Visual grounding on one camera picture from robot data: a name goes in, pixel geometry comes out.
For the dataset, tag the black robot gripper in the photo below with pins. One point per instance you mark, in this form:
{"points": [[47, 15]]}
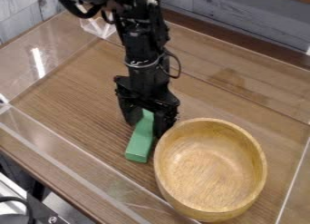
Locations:
{"points": [[144, 90]]}

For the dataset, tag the green rectangular block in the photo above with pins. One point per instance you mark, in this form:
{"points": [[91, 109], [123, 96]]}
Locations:
{"points": [[141, 142]]}

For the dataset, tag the brown wooden bowl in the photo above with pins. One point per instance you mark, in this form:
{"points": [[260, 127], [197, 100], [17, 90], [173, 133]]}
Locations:
{"points": [[210, 169]]}

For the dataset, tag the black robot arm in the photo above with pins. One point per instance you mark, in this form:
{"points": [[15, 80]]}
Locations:
{"points": [[141, 27]]}

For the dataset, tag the clear acrylic corner bracket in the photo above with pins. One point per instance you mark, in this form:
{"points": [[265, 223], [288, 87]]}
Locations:
{"points": [[98, 27]]}

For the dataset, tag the black metal table frame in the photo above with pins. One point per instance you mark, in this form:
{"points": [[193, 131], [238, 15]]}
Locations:
{"points": [[29, 202]]}

